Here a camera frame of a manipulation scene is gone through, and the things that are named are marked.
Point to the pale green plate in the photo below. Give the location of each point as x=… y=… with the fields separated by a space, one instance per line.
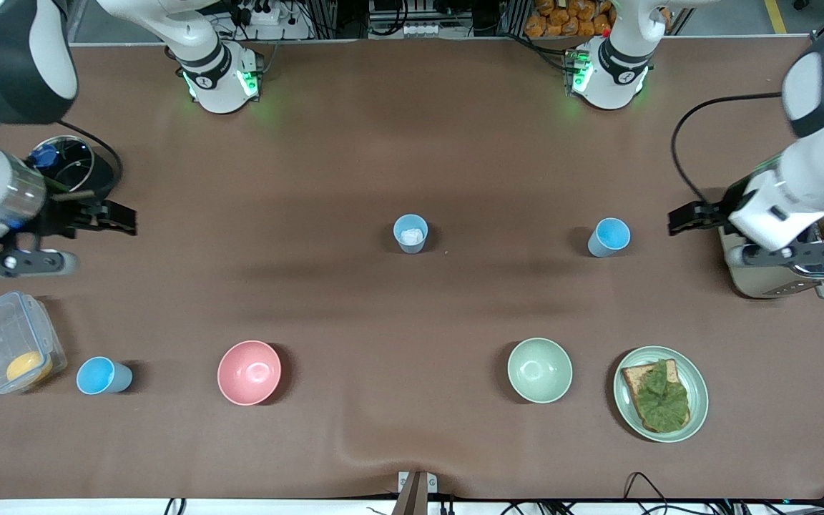
x=698 y=390

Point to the metal table edge bracket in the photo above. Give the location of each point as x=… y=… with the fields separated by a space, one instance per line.
x=415 y=493

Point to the white power strip with plugs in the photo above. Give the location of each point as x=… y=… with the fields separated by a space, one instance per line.
x=262 y=13

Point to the white paper wad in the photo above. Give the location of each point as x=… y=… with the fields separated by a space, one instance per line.
x=412 y=234

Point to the pink bowl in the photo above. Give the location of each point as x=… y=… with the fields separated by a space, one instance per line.
x=249 y=372

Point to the blue plastic cup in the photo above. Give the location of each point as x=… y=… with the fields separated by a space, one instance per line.
x=606 y=239
x=101 y=377

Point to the pale green bowl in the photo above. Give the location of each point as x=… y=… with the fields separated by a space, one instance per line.
x=539 y=370

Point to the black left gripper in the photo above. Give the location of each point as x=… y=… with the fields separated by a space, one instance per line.
x=712 y=212

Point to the bag of orange buns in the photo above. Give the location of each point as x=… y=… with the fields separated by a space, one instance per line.
x=562 y=18

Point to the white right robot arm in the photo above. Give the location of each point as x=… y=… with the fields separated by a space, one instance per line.
x=4 y=57

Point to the green lettuce leaf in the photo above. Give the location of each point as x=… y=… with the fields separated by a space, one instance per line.
x=662 y=400

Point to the orange round food piece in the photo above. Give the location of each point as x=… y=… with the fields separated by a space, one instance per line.
x=29 y=367

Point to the blue cup with paper wad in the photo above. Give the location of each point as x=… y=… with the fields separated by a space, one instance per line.
x=410 y=239

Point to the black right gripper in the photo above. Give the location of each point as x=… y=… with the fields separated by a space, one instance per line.
x=69 y=217

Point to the bread slice under lettuce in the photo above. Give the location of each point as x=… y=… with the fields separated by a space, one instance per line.
x=632 y=378

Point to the beige chrome toaster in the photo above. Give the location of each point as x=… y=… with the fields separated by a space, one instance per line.
x=769 y=282

